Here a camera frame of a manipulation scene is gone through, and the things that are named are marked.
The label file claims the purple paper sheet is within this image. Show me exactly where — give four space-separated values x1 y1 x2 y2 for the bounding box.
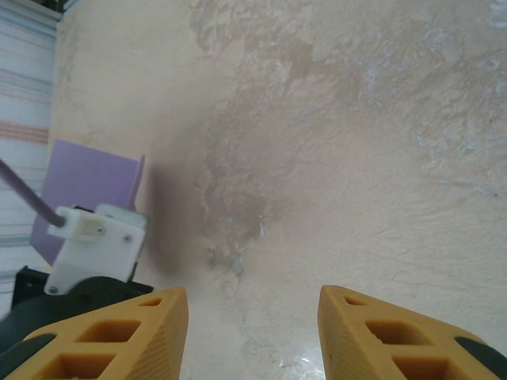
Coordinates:
30 138 147 270

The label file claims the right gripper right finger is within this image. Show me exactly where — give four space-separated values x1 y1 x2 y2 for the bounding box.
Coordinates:
318 283 507 380

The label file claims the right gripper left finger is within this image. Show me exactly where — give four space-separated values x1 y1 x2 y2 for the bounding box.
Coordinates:
0 287 189 380

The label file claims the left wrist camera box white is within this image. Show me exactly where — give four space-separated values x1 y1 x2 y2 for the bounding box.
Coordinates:
44 203 152 297

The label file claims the ribbed translucent side panel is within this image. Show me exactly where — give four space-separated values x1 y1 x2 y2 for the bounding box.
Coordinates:
0 0 60 278

